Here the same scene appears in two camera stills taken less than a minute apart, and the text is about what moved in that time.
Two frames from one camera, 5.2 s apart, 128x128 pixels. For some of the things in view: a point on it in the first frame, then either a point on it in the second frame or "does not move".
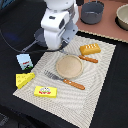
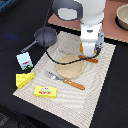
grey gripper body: x=70 y=30 -> x=92 y=38
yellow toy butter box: x=45 y=91 does not move
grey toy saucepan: x=40 y=40 does not move
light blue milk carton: x=25 y=61 does not move
